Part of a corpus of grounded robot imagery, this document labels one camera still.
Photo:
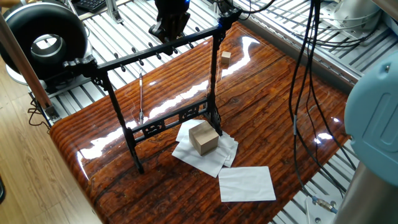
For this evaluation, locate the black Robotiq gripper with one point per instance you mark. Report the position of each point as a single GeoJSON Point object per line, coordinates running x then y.
{"type": "Point", "coordinates": [172, 11]}

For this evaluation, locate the thin metal utensil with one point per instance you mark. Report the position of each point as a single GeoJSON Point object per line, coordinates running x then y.
{"type": "Point", "coordinates": [140, 96]}

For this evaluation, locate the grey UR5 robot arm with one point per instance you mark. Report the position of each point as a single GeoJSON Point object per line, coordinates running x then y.
{"type": "Point", "coordinates": [373, 124]}

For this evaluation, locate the black ornate pen rack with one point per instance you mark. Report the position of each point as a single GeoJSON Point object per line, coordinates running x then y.
{"type": "Point", "coordinates": [214, 77]}

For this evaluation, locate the small wooden cube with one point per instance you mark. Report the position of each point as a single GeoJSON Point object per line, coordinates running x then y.
{"type": "Point", "coordinates": [226, 58]}

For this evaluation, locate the black keyboard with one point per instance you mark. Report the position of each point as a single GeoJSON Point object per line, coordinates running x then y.
{"type": "Point", "coordinates": [90, 4]}

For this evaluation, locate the large wooden block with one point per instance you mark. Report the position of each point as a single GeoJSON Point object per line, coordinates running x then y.
{"type": "Point", "coordinates": [203, 138]}

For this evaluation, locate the wood grain table mat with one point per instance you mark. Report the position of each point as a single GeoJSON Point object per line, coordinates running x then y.
{"type": "Point", "coordinates": [255, 118]}

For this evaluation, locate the single white paper sheet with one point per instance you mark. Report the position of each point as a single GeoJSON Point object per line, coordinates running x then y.
{"type": "Point", "coordinates": [245, 184]}

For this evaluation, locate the small aluminium bracket stand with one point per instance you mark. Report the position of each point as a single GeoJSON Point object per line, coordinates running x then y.
{"type": "Point", "coordinates": [113, 12]}

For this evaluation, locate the aluminium profile post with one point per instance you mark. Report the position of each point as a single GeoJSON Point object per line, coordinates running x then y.
{"type": "Point", "coordinates": [25, 68]}

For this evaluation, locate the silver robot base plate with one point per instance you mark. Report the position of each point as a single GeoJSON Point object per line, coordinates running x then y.
{"type": "Point", "coordinates": [335, 12]}

